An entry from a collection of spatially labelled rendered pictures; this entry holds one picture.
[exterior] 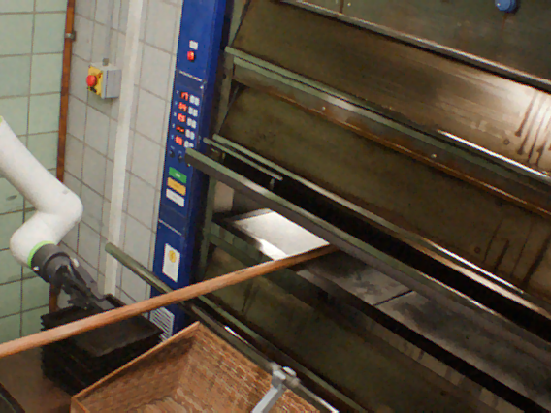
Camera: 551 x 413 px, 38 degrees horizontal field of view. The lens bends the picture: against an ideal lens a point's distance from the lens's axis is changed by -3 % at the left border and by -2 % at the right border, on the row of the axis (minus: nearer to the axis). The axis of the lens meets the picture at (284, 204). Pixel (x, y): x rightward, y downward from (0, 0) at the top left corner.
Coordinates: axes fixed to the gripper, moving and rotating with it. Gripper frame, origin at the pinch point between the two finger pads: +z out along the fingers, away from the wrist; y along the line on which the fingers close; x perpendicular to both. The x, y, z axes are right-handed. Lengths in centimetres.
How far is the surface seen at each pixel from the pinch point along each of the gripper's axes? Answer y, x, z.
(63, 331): -0.9, 14.7, 6.7
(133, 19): -50, -58, -76
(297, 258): -1, -61, 7
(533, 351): -22, -42, 88
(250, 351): 2.1, -20.5, 31.5
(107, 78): -29, -54, -82
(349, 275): 1, -71, 19
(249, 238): 1, -61, -12
